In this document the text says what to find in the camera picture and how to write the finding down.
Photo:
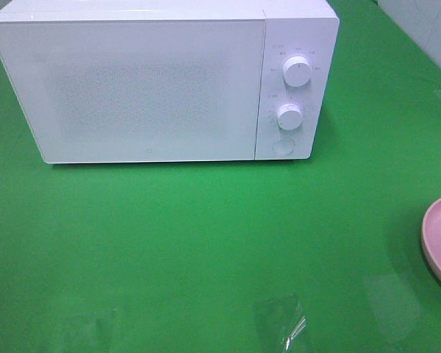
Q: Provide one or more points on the round door release button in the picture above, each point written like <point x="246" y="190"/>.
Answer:
<point x="284" y="146"/>

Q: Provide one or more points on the white microwave knob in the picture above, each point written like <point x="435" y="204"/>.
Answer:
<point x="297" y="71"/>
<point x="289" y="117"/>

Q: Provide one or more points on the white microwave door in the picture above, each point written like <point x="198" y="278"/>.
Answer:
<point x="129" y="91"/>

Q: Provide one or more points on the green table cloth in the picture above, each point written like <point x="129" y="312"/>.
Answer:
<point x="171" y="257"/>

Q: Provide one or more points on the white microwave oven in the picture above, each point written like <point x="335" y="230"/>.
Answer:
<point x="292" y="28"/>

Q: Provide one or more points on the clear tape patch centre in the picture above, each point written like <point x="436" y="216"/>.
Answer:
<point x="281" y="325"/>

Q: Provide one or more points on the clear tape patch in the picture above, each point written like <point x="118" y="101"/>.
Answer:
<point x="394" y="305"/>
<point x="281" y="325"/>

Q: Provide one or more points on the clear tape patch right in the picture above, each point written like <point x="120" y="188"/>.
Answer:
<point x="394" y="305"/>

